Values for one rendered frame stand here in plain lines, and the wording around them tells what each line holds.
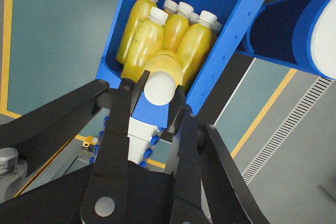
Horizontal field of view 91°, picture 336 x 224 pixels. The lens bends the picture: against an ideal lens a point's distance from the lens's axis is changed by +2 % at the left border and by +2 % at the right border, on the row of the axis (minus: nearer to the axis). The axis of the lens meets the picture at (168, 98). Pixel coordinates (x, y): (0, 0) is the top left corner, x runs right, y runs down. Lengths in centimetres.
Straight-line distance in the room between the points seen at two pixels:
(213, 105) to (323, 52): 105
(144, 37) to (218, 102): 125
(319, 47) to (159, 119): 49
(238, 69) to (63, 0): 155
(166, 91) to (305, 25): 52
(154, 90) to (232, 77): 133
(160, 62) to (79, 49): 153
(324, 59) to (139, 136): 68
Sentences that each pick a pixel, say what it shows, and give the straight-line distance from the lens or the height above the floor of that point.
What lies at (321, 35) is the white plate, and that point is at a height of 104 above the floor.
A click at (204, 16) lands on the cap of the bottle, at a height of 112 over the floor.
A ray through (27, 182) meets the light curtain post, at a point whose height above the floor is 104.
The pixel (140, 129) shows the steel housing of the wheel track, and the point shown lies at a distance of 72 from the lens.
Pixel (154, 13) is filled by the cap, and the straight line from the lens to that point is 40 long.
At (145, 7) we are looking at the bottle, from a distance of 44.
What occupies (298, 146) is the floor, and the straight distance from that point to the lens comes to 239.
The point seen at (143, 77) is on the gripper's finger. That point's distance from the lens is 17.
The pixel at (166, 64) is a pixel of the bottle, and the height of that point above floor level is 129.
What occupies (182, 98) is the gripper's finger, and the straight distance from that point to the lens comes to 17.
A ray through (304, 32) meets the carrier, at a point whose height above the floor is 100.
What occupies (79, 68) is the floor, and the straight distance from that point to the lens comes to 178.
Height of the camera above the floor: 152
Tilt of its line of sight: 68 degrees down
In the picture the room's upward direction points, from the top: 177 degrees counter-clockwise
